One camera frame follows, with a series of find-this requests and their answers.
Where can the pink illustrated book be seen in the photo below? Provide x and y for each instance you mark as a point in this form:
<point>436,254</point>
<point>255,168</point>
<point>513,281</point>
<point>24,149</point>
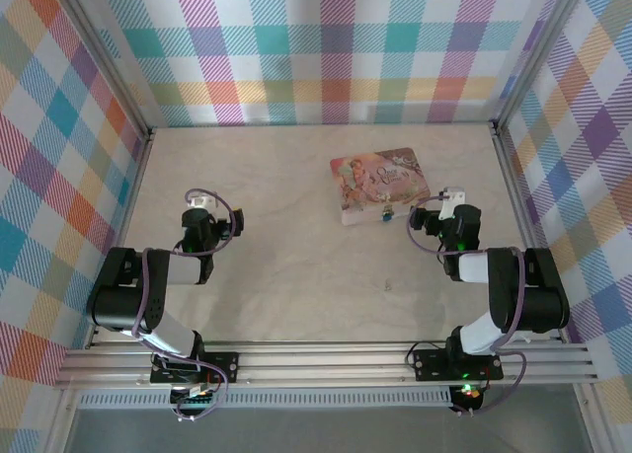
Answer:
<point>375,176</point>

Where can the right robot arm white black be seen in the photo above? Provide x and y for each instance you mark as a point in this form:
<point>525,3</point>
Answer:
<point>538,295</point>

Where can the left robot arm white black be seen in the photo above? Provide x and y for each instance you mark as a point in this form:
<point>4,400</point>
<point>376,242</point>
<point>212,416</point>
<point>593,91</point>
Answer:
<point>118,285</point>

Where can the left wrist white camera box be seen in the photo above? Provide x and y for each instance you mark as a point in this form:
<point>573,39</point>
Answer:
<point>200,201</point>

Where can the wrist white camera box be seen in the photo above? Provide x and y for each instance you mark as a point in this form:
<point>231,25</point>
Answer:
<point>451,201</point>
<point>200,201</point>

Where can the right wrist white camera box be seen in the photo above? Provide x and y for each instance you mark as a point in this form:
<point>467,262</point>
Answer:
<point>451,201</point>

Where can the aluminium side rail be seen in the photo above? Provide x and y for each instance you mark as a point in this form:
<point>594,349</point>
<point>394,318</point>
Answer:
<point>129,211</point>
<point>519,201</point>

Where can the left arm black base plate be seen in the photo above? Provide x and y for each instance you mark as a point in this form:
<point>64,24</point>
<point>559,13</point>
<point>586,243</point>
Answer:
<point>222,366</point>

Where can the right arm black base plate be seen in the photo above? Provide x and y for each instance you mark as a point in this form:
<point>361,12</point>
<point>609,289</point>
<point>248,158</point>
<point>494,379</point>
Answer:
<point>429,364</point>

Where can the long aluminium base rail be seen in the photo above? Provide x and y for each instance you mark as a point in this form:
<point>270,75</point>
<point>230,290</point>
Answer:
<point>321,369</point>

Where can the aluminium frame post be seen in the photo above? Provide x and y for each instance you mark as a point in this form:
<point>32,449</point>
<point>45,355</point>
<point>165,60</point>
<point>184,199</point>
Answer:
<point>116,63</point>
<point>533,53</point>

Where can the aluminium frame leg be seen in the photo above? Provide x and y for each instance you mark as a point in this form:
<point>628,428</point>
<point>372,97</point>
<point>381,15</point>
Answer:
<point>61,423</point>
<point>595,423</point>

